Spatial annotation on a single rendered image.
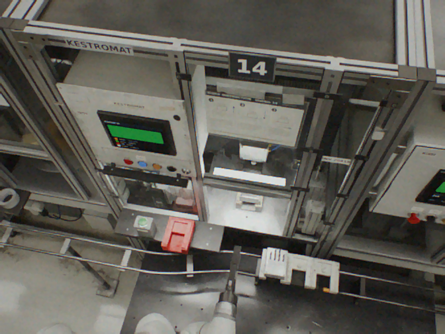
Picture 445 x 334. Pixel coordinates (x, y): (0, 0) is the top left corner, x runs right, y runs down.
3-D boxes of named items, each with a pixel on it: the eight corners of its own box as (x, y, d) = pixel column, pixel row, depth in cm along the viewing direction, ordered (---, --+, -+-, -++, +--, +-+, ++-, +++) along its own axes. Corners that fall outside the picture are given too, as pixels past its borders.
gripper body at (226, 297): (236, 309, 163) (240, 285, 168) (236, 303, 156) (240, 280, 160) (218, 305, 164) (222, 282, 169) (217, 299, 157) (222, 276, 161)
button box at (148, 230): (138, 236, 199) (132, 226, 189) (143, 221, 203) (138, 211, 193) (153, 238, 198) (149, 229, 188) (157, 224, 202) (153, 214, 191)
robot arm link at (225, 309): (236, 319, 153) (238, 303, 156) (212, 314, 154) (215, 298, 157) (236, 324, 160) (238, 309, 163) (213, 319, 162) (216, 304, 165)
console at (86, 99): (95, 167, 166) (51, 90, 127) (118, 113, 180) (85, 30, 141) (194, 183, 161) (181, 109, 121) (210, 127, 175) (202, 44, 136)
